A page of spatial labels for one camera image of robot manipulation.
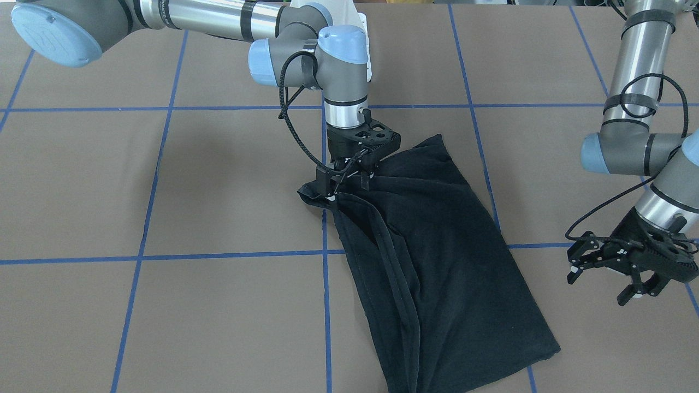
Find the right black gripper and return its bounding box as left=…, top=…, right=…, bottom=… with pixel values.
left=316, top=109, right=401, bottom=198

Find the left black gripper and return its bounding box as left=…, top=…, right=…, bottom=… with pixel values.
left=566, top=208, right=697, bottom=306

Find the black graphic t-shirt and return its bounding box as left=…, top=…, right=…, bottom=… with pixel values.
left=299, top=134, right=561, bottom=392

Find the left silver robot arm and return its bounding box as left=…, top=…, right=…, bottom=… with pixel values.
left=566, top=1, right=698, bottom=306

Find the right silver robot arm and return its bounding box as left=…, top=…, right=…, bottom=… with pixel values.
left=10, top=1, right=400, bottom=199

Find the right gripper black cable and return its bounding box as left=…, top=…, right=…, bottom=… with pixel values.
left=276, top=50, right=361, bottom=181

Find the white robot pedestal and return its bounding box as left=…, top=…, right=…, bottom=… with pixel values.
left=291, top=1, right=372, bottom=82

